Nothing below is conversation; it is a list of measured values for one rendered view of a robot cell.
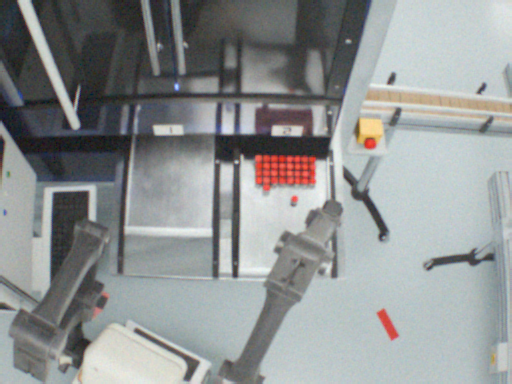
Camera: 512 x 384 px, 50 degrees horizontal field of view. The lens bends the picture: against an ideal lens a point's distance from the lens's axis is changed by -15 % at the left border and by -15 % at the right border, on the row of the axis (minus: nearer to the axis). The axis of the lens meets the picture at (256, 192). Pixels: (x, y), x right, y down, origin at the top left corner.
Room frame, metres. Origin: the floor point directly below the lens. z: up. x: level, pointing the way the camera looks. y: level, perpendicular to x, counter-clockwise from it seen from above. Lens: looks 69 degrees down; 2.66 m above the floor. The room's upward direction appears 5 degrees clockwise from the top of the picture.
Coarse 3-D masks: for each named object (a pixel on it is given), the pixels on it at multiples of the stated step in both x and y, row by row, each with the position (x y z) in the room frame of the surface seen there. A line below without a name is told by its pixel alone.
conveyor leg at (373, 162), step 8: (384, 136) 1.00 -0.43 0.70; (392, 136) 1.00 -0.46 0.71; (368, 160) 1.02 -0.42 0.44; (376, 160) 1.00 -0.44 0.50; (368, 168) 1.00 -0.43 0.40; (376, 168) 1.00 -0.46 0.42; (360, 176) 1.03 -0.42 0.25; (368, 176) 1.00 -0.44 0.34; (360, 184) 1.00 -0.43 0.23; (368, 184) 1.00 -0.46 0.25; (360, 192) 1.00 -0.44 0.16
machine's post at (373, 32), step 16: (384, 0) 0.83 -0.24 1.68; (368, 16) 0.83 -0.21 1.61; (384, 16) 0.83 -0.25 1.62; (368, 32) 0.83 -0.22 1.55; (384, 32) 0.84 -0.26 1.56; (368, 48) 0.83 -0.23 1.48; (352, 64) 0.84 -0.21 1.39; (368, 64) 0.83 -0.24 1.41; (352, 80) 0.83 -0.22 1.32; (368, 80) 0.84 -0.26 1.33; (352, 96) 0.83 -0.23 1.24; (352, 112) 0.83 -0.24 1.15; (336, 128) 0.83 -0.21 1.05; (352, 128) 0.84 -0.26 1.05; (336, 144) 0.83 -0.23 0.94
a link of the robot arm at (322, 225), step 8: (320, 208) 0.53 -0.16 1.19; (312, 216) 0.50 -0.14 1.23; (320, 216) 0.49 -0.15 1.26; (328, 216) 0.50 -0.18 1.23; (336, 216) 0.52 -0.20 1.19; (312, 224) 0.43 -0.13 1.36; (320, 224) 0.44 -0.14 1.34; (328, 224) 0.46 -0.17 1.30; (336, 224) 0.48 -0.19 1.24; (288, 232) 0.38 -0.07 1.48; (304, 232) 0.38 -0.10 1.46; (312, 232) 0.39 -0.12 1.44; (320, 232) 0.40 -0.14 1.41; (328, 232) 0.42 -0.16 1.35; (280, 240) 0.35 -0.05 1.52; (312, 240) 0.36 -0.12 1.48; (320, 240) 0.37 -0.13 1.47; (328, 240) 0.45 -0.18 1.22; (280, 248) 0.33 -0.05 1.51; (328, 256) 0.32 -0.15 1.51; (320, 264) 0.31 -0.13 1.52; (328, 264) 0.31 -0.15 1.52; (320, 272) 0.29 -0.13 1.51
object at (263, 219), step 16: (320, 176) 0.75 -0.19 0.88; (256, 192) 0.68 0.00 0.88; (272, 192) 0.68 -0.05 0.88; (288, 192) 0.69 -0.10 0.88; (304, 192) 0.69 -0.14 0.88; (320, 192) 0.70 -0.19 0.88; (240, 208) 0.62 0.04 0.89; (256, 208) 0.63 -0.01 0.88; (272, 208) 0.63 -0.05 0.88; (288, 208) 0.64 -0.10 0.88; (304, 208) 0.64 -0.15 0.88; (240, 224) 0.57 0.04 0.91; (256, 224) 0.58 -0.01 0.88; (272, 224) 0.58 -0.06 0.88; (288, 224) 0.59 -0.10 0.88; (304, 224) 0.59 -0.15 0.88; (240, 240) 0.52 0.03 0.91; (256, 240) 0.53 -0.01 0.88; (272, 240) 0.54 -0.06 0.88; (240, 256) 0.47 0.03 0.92; (256, 256) 0.48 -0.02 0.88; (272, 256) 0.49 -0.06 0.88
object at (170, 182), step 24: (144, 144) 0.80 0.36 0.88; (168, 144) 0.81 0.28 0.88; (192, 144) 0.82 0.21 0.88; (144, 168) 0.72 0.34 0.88; (168, 168) 0.73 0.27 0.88; (192, 168) 0.74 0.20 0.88; (144, 192) 0.65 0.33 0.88; (168, 192) 0.65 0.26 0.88; (192, 192) 0.66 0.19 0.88; (144, 216) 0.57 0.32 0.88; (168, 216) 0.58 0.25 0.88; (192, 216) 0.59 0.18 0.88
